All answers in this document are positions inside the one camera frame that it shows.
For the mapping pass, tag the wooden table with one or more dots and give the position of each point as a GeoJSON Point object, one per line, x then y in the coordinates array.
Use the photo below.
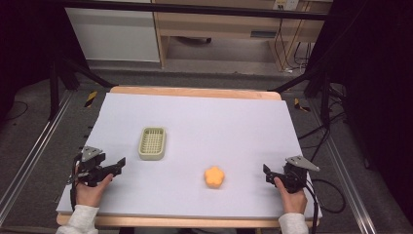
{"type": "Point", "coordinates": [195, 91]}

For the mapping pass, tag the wooden desk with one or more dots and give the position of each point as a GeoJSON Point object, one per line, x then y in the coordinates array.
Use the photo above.
{"type": "Point", "coordinates": [220, 24]}

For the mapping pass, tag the black metal stand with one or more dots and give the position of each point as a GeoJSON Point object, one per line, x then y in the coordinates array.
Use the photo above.
{"type": "Point", "coordinates": [324, 91]}
{"type": "Point", "coordinates": [54, 87]}

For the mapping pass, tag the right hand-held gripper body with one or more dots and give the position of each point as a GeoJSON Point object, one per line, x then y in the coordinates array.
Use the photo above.
{"type": "Point", "coordinates": [295, 175]}

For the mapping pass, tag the person's right hand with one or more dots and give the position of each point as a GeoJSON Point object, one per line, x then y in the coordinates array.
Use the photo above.
{"type": "Point", "coordinates": [292, 199]}

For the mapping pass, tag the white power strip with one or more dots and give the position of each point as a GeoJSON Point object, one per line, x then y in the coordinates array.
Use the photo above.
{"type": "Point", "coordinates": [286, 4]}

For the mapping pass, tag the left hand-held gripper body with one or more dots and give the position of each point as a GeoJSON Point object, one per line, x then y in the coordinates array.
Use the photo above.
{"type": "Point", "coordinates": [92, 162]}

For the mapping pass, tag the person's left hand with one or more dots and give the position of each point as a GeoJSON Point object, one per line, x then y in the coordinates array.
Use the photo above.
{"type": "Point", "coordinates": [90, 193]}

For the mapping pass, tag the orange flower-shaped soap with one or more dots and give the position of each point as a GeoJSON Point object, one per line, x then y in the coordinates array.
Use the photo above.
{"type": "Point", "coordinates": [214, 177]}

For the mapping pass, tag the beige plastic basket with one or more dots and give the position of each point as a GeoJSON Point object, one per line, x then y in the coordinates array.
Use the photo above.
{"type": "Point", "coordinates": [152, 143]}

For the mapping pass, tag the white table mat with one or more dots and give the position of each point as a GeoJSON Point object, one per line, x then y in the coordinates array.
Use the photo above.
{"type": "Point", "coordinates": [201, 130]}

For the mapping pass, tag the white cabinet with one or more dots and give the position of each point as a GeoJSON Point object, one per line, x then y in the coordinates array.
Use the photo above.
{"type": "Point", "coordinates": [113, 35]}

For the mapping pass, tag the metal floor rail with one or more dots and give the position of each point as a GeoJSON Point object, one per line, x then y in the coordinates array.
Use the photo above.
{"type": "Point", "coordinates": [347, 182]}
{"type": "Point", "coordinates": [32, 152]}

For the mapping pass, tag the black horizontal frame bar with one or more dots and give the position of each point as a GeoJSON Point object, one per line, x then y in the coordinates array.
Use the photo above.
{"type": "Point", "coordinates": [195, 9]}

